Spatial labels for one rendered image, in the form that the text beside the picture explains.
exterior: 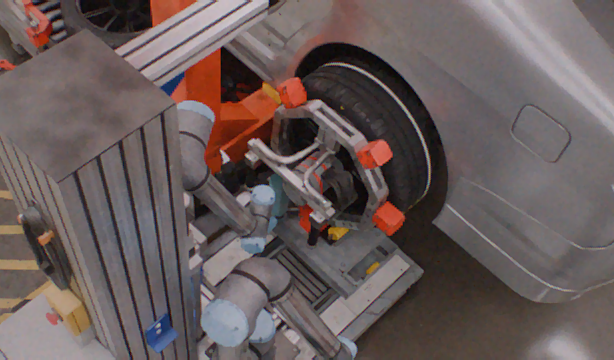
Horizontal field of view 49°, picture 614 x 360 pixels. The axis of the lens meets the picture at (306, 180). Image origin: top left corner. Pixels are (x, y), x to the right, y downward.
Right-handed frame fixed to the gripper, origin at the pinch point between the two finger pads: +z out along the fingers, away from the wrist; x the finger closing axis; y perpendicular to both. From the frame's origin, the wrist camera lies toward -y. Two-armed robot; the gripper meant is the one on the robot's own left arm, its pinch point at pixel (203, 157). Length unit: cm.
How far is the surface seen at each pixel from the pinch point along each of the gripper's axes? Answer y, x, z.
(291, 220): 68, 56, -13
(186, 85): -19.2, 2.8, 16.8
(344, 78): -26, 50, -14
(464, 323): 81, 92, -101
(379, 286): 78, 71, -62
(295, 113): -10.3, 35.3, -8.0
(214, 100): -5.1, 17.7, 16.0
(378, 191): -7, 37, -50
